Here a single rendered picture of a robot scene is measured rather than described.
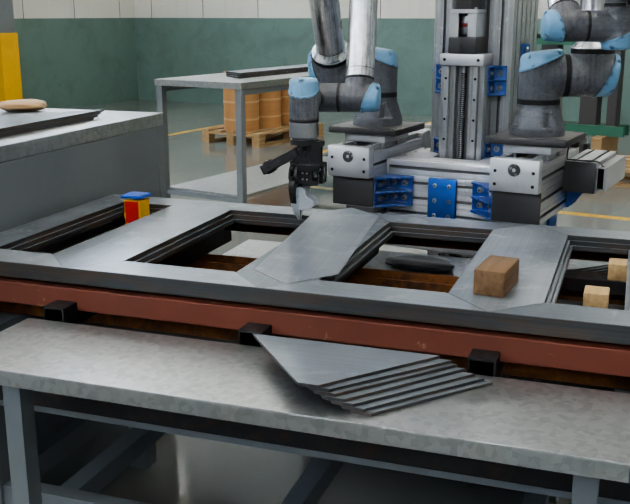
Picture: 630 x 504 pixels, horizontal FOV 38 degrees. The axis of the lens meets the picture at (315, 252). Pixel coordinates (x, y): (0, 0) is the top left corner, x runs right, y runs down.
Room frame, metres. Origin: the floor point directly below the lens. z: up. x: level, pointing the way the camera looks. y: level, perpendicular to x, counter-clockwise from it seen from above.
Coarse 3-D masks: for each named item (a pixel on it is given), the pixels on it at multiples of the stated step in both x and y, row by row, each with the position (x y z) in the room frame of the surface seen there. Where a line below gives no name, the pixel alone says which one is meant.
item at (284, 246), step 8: (280, 248) 2.01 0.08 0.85; (288, 248) 2.01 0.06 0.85; (296, 248) 2.01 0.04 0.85; (304, 248) 2.01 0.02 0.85; (312, 248) 2.01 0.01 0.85; (320, 248) 2.01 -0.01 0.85; (328, 248) 2.01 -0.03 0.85; (336, 248) 2.01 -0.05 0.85; (344, 248) 2.01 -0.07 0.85; (352, 248) 2.01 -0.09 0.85
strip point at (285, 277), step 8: (264, 272) 1.82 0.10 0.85; (272, 272) 1.82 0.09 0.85; (280, 272) 1.82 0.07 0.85; (288, 272) 1.82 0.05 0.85; (296, 272) 1.82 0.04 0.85; (304, 272) 1.82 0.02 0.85; (312, 272) 1.82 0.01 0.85; (280, 280) 1.76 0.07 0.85; (288, 280) 1.76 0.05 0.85; (296, 280) 1.76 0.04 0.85; (304, 280) 1.76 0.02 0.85
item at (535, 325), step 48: (48, 240) 2.18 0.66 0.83; (192, 240) 2.18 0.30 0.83; (384, 240) 2.19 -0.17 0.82; (480, 240) 2.20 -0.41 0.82; (576, 240) 2.14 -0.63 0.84; (624, 240) 2.10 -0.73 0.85; (144, 288) 1.79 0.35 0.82; (192, 288) 1.75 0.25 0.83; (240, 288) 1.72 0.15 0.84; (576, 336) 1.51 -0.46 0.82; (624, 336) 1.48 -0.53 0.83
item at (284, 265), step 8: (264, 264) 1.88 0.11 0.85; (272, 264) 1.88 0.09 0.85; (280, 264) 1.88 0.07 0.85; (288, 264) 1.88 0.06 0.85; (296, 264) 1.88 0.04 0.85; (304, 264) 1.88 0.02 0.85; (312, 264) 1.88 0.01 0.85; (320, 264) 1.88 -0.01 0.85; (328, 264) 1.88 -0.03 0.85; (336, 264) 1.88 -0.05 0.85; (344, 264) 1.88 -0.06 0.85; (320, 272) 1.82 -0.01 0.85; (328, 272) 1.82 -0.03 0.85; (336, 272) 1.82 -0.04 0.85
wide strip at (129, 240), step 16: (176, 208) 2.46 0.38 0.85; (192, 208) 2.46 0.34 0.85; (208, 208) 2.46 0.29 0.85; (224, 208) 2.46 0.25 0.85; (128, 224) 2.26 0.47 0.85; (144, 224) 2.26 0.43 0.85; (160, 224) 2.26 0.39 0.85; (176, 224) 2.26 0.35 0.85; (192, 224) 2.26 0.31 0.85; (96, 240) 2.09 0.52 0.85; (112, 240) 2.09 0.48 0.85; (128, 240) 2.09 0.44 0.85; (144, 240) 2.09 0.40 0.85; (160, 240) 2.09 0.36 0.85; (64, 256) 1.94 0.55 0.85; (80, 256) 1.94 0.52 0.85; (96, 256) 1.94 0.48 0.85; (112, 256) 1.94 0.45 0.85; (128, 256) 1.94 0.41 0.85
